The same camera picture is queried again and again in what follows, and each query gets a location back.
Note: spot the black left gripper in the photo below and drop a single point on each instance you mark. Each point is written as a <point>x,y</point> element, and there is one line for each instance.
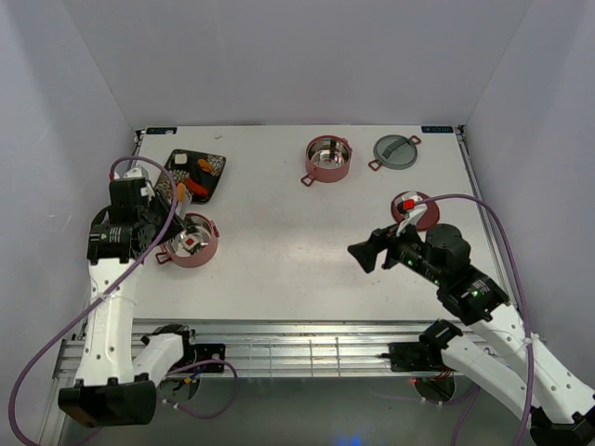
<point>156,202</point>

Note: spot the grey lid with handle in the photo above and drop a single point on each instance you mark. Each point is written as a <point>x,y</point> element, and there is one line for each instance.
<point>395,152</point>

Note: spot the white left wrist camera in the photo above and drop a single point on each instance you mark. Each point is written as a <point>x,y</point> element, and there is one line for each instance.
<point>132,175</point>

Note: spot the stainless steel tongs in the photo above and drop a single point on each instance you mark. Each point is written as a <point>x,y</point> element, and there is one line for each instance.
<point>182,210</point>

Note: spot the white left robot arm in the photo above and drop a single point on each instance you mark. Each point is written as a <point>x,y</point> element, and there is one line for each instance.
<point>112,387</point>

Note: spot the black patterned square plate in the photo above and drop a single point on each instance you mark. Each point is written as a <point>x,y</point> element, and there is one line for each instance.
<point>191,170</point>

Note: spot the dark red flat lid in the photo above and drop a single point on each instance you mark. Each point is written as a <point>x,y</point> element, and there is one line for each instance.
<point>430,212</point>

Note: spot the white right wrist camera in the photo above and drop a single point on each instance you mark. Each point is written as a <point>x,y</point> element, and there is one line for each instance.
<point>411,209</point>

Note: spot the pink steel-lined bowl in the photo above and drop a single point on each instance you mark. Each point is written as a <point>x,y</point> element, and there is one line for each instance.
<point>327,160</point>
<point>204,230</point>

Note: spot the pink steel-lined left bowl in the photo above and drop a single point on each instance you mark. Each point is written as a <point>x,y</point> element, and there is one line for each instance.
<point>204,230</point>

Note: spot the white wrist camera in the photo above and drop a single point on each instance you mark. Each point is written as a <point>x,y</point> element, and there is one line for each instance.
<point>132,175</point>
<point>411,209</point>

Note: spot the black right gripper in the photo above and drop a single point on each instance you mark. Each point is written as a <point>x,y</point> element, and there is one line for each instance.
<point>365,252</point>

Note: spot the red sausage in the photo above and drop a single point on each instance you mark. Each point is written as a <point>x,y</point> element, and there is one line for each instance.
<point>196,189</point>

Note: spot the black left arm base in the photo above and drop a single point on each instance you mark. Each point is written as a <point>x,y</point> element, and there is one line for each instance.
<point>205,352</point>

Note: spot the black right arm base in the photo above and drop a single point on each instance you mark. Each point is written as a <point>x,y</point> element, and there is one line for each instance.
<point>414,357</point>

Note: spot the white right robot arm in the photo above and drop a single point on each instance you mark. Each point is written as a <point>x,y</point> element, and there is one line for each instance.
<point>554,405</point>

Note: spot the pink steel-lined far bowl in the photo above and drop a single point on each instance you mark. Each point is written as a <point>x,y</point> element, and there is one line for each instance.
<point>327,160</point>

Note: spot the orange fried food piece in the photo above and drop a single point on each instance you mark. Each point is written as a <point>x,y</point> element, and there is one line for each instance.
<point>181,192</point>

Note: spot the white red sushi piece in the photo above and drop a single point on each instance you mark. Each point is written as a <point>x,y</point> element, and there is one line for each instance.
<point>190,244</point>

